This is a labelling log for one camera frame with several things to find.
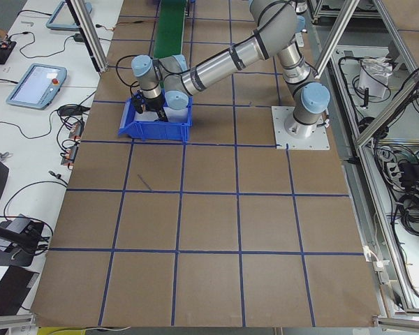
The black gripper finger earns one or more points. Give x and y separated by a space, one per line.
162 116

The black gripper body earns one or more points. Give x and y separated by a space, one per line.
157 105

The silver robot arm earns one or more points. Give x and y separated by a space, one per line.
167 81

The white foam pad left bin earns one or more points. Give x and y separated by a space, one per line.
175 116

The blue left plastic bin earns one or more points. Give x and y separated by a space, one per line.
154 130

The green conveyor belt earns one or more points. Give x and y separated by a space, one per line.
170 29

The teach pendant near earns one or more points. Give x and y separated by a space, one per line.
38 87

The teach pendant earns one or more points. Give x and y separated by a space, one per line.
61 19
38 87

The teach pendant far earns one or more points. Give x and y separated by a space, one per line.
61 19

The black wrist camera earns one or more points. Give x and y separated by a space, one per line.
139 102

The aluminium frame post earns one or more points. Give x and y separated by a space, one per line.
87 30

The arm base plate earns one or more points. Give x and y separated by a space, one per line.
291 135

